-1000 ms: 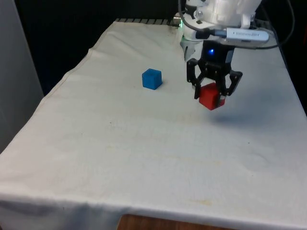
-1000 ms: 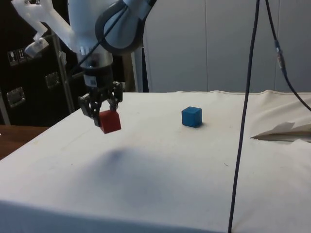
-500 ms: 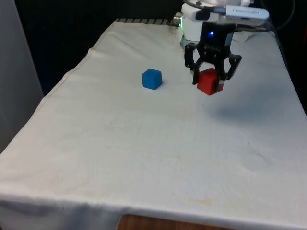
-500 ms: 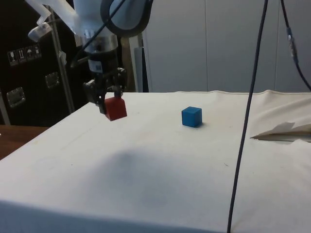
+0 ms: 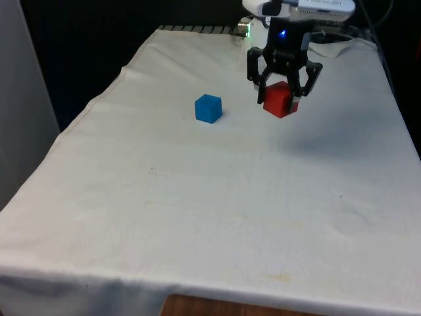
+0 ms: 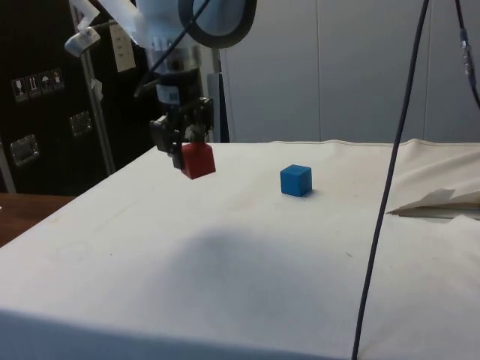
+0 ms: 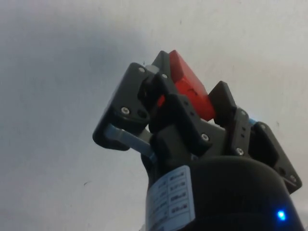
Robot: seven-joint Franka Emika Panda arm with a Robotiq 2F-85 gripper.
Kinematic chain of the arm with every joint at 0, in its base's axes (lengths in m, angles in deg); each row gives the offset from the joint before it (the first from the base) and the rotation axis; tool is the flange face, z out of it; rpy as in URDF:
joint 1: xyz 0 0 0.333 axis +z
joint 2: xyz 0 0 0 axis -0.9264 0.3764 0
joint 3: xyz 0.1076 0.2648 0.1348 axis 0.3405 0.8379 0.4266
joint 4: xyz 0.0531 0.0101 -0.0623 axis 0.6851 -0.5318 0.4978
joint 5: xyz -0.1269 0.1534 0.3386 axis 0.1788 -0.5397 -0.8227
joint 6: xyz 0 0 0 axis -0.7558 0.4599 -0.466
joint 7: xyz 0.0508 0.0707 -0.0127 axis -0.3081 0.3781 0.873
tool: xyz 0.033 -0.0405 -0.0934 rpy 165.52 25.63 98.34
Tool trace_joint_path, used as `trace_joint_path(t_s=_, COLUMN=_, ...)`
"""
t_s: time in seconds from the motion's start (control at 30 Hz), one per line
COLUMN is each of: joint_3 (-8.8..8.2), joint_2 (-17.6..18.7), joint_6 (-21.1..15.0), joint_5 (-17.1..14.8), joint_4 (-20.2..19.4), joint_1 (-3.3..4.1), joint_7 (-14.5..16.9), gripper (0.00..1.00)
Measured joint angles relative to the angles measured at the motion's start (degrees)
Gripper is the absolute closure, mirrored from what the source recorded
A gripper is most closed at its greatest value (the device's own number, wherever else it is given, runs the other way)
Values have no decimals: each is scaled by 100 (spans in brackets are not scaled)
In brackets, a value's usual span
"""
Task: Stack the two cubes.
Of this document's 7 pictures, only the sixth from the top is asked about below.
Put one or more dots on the red cube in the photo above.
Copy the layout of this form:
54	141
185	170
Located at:
198	161

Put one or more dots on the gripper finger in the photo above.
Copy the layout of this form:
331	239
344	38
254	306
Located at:
163	135
204	116

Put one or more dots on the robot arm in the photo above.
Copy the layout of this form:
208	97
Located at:
157	18

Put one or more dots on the black cabinet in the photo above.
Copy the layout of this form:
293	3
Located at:
45	112

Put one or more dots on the blue cube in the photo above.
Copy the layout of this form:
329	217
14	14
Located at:
296	180

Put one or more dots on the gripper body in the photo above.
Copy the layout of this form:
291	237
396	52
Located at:
183	84

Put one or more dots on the pale grey locker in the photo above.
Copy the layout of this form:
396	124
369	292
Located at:
446	93
270	75

